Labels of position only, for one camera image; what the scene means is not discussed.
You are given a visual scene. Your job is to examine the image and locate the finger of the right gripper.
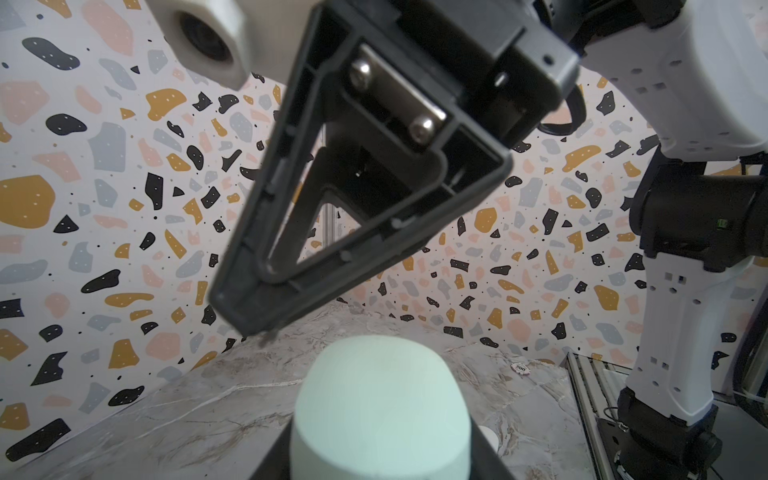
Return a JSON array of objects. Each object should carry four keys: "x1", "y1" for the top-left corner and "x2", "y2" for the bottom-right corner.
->
[{"x1": 209, "y1": 1, "x2": 513, "y2": 336}]

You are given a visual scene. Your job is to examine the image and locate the aluminium rail frame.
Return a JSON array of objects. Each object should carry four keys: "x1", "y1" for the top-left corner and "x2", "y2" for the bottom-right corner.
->
[{"x1": 561, "y1": 352, "x2": 631, "y2": 480}]

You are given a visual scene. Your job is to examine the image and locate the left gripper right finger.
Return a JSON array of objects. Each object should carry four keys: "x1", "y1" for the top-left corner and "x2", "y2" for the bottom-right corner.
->
[{"x1": 469, "y1": 422, "x2": 515, "y2": 480}]

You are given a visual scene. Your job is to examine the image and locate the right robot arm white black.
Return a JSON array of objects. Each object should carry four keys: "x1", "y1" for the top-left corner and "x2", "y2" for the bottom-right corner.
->
[{"x1": 209, "y1": 1, "x2": 767, "y2": 479}]

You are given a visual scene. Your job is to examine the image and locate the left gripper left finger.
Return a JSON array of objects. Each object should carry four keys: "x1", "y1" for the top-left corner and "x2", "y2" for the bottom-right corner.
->
[{"x1": 250, "y1": 422, "x2": 293, "y2": 480}]

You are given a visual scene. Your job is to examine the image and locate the mint green earbud charging case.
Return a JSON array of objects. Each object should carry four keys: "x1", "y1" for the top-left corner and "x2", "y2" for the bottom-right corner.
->
[{"x1": 289, "y1": 335, "x2": 472, "y2": 479}]

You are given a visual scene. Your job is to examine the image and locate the white earbud charging case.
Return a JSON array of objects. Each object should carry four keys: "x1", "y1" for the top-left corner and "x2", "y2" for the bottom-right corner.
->
[{"x1": 478, "y1": 425, "x2": 500, "y2": 452}]

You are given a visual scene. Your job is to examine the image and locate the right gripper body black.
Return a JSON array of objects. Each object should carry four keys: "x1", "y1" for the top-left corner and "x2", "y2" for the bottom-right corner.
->
[{"x1": 390, "y1": 1, "x2": 580, "y2": 147}]

